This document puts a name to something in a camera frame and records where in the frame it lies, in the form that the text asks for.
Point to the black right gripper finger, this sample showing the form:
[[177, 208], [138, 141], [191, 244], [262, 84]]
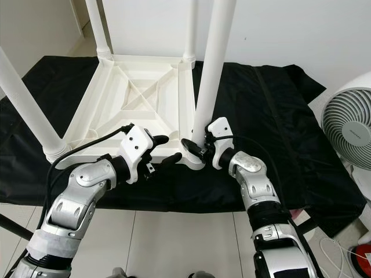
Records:
[[192, 149]]

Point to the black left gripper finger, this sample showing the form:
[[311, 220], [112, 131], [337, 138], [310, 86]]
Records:
[[161, 139], [171, 160]]

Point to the white plastic table top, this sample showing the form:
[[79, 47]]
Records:
[[139, 104]]

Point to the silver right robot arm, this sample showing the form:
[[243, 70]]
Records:
[[258, 185]]

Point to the black fabric table cover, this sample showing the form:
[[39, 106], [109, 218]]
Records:
[[295, 127]]

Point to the grey robot left leg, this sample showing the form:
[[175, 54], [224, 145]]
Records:
[[119, 273]]

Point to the grey robot leg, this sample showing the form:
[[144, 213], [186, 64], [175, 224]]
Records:
[[119, 273], [199, 275]]

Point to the grey robot right leg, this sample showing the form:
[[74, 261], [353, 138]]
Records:
[[199, 275]]

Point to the black metal table leg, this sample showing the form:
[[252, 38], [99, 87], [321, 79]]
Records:
[[16, 227], [304, 225]]

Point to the red round device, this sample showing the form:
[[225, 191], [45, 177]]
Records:
[[362, 256]]

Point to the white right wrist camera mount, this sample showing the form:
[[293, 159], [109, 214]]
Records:
[[221, 132]]

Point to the white pedestal fan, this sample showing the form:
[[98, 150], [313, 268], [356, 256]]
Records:
[[351, 124]]

